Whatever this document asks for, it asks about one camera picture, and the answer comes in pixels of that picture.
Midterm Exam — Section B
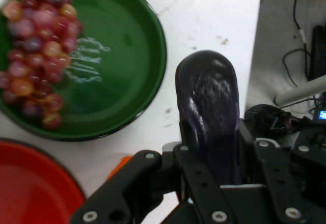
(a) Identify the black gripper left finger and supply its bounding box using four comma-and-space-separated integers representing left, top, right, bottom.
70, 142, 239, 224

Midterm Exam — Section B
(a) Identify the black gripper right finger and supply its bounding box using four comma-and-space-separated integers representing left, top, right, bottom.
238, 122, 326, 224

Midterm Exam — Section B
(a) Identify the purple eggplant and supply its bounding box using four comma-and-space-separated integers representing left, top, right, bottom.
175, 49, 242, 186

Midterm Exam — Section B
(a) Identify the orange tangerine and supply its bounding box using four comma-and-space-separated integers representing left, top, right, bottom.
108, 155, 133, 182

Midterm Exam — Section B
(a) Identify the device with blue screen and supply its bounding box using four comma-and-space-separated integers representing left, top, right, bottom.
311, 108, 326, 123

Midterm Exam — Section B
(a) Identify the red round plate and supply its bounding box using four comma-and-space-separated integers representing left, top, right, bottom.
0, 137, 87, 224

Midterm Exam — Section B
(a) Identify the white table leg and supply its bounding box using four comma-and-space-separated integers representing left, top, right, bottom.
274, 74, 326, 107

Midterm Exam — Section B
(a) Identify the green round plate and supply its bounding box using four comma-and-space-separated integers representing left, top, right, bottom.
0, 0, 168, 142

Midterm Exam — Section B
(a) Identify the black box on floor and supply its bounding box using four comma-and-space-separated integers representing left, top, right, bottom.
307, 24, 326, 82

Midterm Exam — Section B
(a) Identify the red grape bunch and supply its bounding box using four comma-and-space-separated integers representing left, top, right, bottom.
0, 0, 84, 130

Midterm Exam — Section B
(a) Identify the black cable bundle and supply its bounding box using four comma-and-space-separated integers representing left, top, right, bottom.
243, 103, 310, 147

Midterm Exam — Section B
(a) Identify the black thin cable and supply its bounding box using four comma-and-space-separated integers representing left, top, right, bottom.
281, 0, 313, 87

